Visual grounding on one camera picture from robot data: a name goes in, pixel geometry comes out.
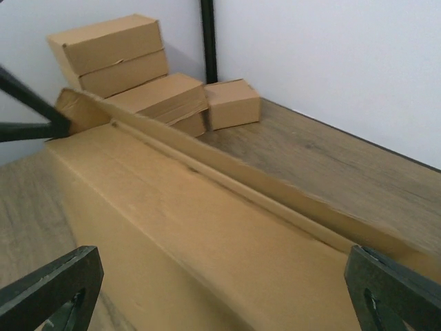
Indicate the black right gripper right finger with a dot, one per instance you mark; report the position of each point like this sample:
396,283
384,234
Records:
389,296

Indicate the black left frame post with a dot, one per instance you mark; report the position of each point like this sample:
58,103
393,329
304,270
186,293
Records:
209,40

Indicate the tilted small cardboard box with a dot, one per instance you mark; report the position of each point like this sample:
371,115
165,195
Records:
232,103

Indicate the tall folded cardboard box stack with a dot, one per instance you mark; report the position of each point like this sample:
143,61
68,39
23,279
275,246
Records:
113,56

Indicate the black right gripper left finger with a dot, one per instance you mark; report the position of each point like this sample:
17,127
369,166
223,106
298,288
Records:
60,295

